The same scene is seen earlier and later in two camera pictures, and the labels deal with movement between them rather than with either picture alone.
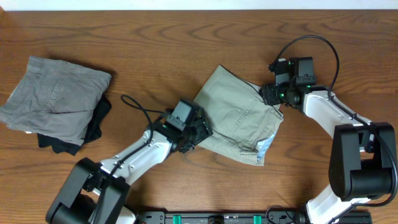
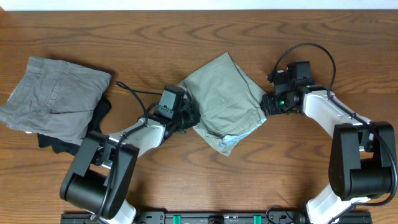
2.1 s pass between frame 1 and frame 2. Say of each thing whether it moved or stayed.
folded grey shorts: stayed
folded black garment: stayed
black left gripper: moved
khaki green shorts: moved
